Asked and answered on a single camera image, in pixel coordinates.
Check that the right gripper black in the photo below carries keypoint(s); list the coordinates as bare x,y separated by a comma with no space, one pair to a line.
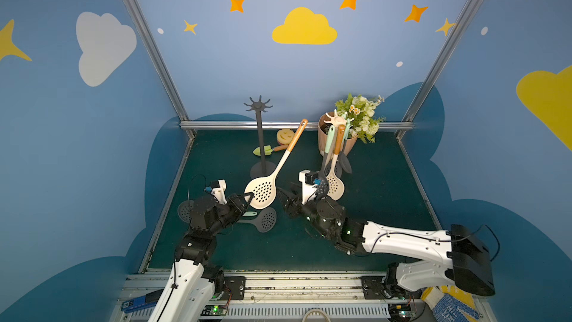
294,206

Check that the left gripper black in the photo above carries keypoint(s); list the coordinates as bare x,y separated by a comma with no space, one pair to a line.
237,206

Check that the cream skimmer wooden handle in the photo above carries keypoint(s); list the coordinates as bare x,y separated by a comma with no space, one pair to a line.
264,189
336,186

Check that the grey skimmer mint handle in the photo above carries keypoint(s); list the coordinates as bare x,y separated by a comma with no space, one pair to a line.
323,186
264,222
342,157

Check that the dark grey utensil rack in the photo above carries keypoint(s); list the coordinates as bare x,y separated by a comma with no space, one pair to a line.
262,168

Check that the cream utensil rack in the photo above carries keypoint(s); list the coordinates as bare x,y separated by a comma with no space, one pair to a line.
325,122

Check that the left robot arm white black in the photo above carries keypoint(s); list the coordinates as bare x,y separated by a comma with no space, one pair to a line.
192,283

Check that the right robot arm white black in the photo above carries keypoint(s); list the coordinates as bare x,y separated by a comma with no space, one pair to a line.
454,257

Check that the grey skimmer far left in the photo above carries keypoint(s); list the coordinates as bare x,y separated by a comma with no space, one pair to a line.
184,211

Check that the yellow smiley sponge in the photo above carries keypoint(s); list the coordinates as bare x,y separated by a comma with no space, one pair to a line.
285,136

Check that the pink pot with flowers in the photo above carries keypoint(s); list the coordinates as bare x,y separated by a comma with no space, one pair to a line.
364,123

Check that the yellow blue work glove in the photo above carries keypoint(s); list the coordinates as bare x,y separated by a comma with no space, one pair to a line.
446,308

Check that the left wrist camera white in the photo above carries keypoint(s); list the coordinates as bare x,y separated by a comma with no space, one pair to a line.
218,188

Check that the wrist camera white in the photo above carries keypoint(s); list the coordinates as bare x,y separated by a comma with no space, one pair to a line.
310,182
218,188

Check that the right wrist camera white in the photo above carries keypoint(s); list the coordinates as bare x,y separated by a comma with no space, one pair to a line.
310,182

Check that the small green trowel wooden handle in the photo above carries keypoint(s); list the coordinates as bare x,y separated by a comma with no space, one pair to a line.
268,150

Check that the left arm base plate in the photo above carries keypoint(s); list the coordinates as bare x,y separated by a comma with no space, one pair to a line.
233,287

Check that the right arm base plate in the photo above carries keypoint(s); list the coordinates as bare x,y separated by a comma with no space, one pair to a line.
380,288

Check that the blue tool on rail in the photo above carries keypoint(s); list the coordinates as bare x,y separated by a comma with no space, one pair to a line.
143,302

